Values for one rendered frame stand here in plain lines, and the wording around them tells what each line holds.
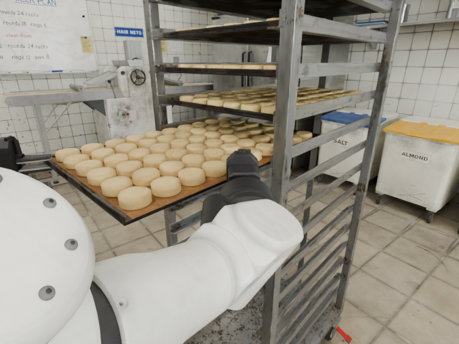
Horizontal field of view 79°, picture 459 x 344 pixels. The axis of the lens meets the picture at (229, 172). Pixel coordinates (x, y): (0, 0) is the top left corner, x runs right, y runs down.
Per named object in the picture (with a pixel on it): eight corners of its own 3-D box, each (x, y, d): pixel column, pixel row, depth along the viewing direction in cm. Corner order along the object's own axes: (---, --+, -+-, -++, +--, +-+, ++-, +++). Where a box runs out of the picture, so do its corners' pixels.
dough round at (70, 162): (62, 165, 60) (59, 156, 60) (87, 160, 63) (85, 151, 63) (67, 172, 57) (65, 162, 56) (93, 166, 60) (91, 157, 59)
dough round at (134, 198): (132, 214, 41) (130, 202, 40) (113, 205, 44) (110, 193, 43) (158, 201, 45) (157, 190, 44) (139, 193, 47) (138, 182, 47)
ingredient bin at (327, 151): (310, 181, 309) (318, 112, 281) (339, 168, 348) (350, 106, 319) (357, 198, 271) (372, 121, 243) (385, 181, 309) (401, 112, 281)
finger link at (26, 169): (54, 162, 63) (22, 165, 61) (50, 167, 60) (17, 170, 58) (56, 169, 63) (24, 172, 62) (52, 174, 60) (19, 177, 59)
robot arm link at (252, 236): (313, 231, 32) (266, 261, 20) (268, 283, 35) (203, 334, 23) (272, 194, 35) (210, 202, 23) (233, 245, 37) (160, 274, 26)
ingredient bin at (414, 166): (367, 203, 263) (383, 123, 234) (395, 185, 300) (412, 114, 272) (433, 228, 224) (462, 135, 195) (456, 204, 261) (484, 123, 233)
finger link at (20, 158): (48, 161, 59) (15, 164, 58) (53, 156, 62) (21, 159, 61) (47, 153, 59) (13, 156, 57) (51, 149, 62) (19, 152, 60)
